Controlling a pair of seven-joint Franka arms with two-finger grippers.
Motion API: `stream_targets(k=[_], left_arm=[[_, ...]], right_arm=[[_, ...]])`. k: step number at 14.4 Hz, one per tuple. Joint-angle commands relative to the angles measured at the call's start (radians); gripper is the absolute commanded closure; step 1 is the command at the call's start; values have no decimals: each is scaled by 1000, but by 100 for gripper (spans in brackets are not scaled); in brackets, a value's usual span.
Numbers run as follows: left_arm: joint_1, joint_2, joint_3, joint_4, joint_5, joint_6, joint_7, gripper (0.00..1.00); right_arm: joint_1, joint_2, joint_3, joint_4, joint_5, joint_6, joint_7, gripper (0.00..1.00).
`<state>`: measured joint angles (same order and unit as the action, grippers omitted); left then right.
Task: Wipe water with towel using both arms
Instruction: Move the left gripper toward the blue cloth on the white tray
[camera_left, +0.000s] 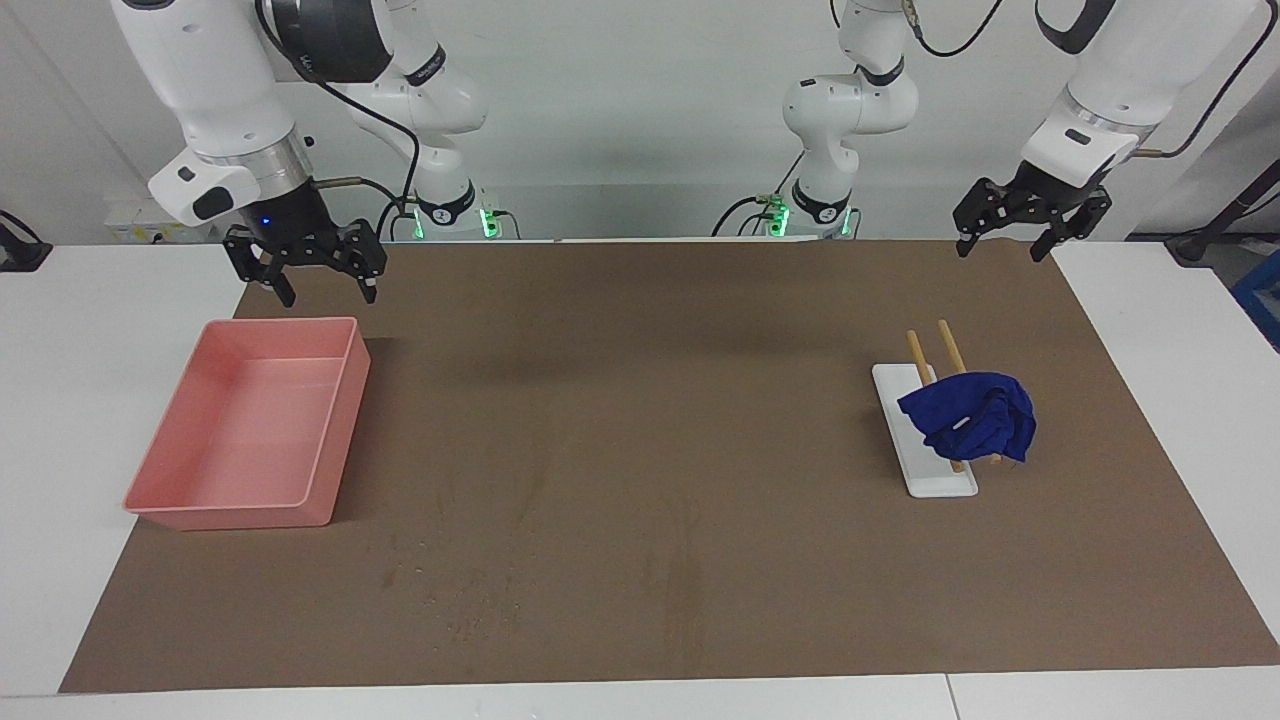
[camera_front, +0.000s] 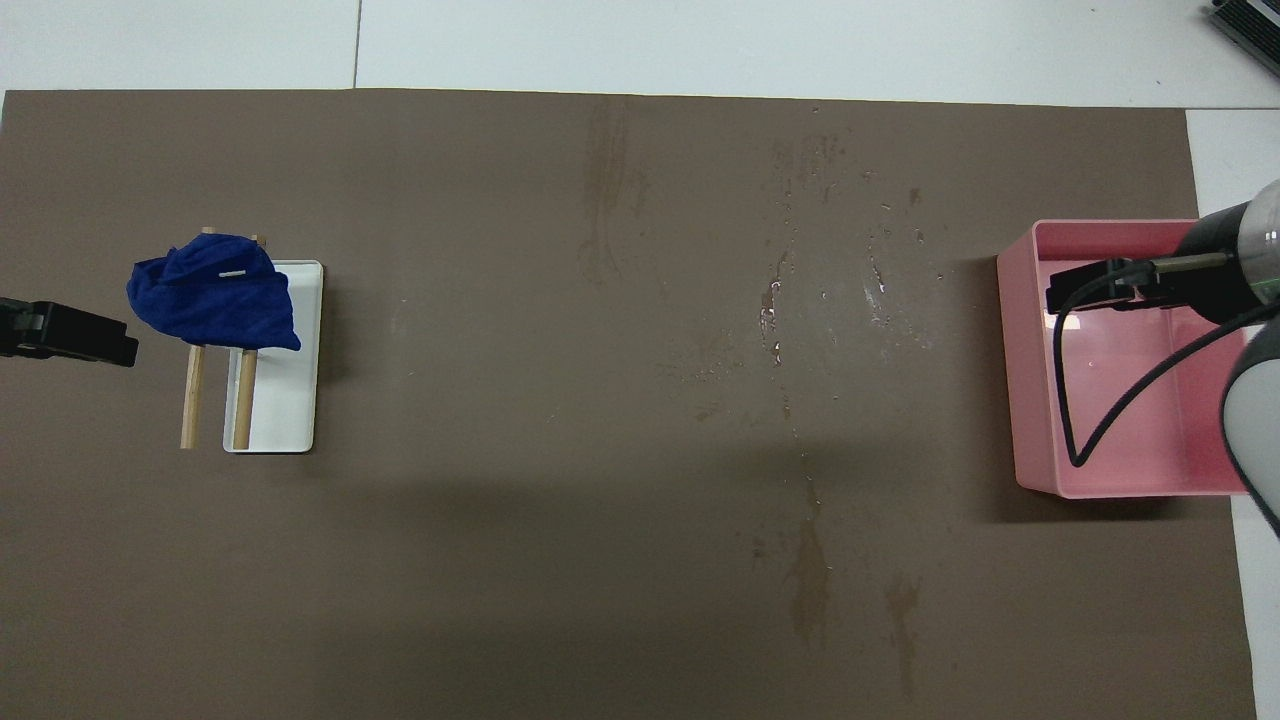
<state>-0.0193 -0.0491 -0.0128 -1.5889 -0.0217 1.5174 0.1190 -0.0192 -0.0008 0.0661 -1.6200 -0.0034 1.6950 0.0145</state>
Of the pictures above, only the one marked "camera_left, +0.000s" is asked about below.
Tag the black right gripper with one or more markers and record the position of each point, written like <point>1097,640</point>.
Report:
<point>300,225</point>

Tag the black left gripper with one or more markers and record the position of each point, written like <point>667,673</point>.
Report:
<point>1040,195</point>

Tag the blue towel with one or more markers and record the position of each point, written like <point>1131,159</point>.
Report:
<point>975,415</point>

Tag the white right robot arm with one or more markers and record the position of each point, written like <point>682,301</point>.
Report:
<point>220,70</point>

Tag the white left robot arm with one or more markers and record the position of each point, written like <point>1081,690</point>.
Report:
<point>850,105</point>

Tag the wooden rod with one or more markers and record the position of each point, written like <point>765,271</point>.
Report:
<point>918,358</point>
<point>951,345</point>

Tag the pink plastic bin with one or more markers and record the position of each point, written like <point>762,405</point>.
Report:
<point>250,430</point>

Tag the black tripod stand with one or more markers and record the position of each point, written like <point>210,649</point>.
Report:
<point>1225,215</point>

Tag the white rectangular tray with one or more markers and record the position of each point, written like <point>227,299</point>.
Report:
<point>945,482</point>

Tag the blue crate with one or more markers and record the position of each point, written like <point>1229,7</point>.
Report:
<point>1262,300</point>

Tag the brown table mat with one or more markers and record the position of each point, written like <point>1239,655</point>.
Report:
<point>640,450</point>

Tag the black clamp mount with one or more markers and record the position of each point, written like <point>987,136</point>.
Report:
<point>20,250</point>

